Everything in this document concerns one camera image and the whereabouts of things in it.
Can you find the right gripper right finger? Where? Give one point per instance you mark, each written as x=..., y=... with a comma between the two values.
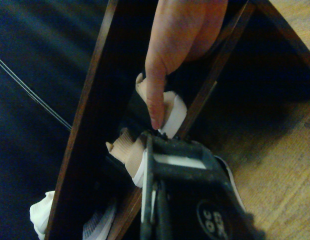
x=185, y=147

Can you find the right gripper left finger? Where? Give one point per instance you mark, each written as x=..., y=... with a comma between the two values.
x=145, y=175

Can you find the beige shoe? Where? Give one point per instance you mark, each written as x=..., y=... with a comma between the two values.
x=173, y=110
x=127, y=152

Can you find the person's hand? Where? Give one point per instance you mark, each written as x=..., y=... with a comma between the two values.
x=182, y=32

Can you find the black shoe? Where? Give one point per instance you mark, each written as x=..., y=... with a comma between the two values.
x=236, y=185

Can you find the lilac shoe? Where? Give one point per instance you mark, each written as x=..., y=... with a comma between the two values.
x=100, y=220

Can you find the white shoe with red mark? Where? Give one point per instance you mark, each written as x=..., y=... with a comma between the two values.
x=41, y=215

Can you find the brown shoe rack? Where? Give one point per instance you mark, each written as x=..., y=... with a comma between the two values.
x=95, y=75

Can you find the curtain stand pole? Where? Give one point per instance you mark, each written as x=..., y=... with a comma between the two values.
x=32, y=92

